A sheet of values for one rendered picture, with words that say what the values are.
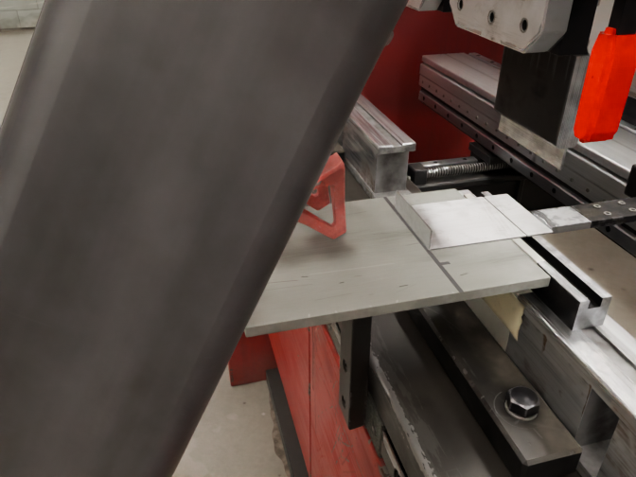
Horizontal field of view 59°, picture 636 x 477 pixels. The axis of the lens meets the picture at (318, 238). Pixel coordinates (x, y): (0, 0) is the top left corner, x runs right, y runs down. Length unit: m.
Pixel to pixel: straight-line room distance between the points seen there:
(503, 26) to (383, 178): 0.42
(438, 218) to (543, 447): 0.23
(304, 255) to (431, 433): 0.19
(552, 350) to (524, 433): 0.07
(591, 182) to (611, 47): 0.52
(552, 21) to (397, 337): 0.34
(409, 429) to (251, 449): 1.14
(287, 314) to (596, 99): 0.26
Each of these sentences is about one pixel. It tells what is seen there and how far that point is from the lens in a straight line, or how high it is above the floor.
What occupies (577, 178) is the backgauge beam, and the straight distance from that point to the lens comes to 0.89.
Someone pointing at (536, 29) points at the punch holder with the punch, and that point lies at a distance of 0.47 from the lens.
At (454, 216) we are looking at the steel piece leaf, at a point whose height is 1.00.
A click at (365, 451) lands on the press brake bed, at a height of 0.74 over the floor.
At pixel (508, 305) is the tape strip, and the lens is 0.56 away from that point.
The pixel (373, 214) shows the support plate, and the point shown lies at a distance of 0.58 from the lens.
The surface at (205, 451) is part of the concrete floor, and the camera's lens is 1.66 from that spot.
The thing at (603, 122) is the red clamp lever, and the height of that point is 1.17.
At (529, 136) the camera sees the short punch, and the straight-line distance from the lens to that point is 0.56.
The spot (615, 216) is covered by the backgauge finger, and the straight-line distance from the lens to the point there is 0.64.
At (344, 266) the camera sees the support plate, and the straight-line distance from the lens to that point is 0.50.
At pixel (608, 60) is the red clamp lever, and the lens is 0.36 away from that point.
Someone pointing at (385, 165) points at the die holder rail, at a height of 0.93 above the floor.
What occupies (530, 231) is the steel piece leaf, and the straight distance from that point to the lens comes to 0.58.
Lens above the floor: 1.28
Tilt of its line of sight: 31 degrees down
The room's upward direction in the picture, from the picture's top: straight up
